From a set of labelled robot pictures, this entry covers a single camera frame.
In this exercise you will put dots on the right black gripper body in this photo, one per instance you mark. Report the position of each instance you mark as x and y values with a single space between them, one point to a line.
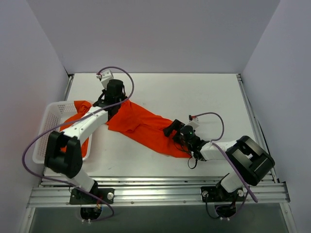
176 130

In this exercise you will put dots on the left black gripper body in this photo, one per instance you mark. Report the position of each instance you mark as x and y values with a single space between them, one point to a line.
102 101

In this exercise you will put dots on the orange t-shirt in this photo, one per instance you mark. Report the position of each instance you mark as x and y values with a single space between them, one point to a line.
82 107
145 128

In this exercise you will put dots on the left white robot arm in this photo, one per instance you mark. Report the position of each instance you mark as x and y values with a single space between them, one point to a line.
64 149

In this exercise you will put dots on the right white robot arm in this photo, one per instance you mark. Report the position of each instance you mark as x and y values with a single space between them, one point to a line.
249 161

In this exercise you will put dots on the orange t-shirt in basket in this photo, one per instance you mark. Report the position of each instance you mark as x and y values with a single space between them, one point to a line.
82 107

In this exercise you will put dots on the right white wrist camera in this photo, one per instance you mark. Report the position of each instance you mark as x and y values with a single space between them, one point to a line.
193 121

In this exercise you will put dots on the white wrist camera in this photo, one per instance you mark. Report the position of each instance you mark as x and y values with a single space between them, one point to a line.
104 77
193 121

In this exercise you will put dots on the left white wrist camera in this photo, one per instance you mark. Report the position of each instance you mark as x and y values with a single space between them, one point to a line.
104 77

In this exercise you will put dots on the left aluminium side rail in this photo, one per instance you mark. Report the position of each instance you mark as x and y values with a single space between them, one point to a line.
68 87

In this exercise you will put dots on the aluminium side rail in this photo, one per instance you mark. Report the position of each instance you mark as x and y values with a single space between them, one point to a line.
68 87
254 125

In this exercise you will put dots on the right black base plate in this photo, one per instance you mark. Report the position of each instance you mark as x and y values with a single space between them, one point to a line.
211 194

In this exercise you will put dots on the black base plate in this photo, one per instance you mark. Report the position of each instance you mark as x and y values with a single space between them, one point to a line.
78 197
211 194

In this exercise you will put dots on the right aluminium side rail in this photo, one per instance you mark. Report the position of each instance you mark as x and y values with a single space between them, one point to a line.
254 125

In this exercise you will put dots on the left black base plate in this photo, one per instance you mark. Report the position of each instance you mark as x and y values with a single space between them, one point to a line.
78 197

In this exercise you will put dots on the aluminium front rail frame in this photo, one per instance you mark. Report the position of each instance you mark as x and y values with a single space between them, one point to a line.
153 191

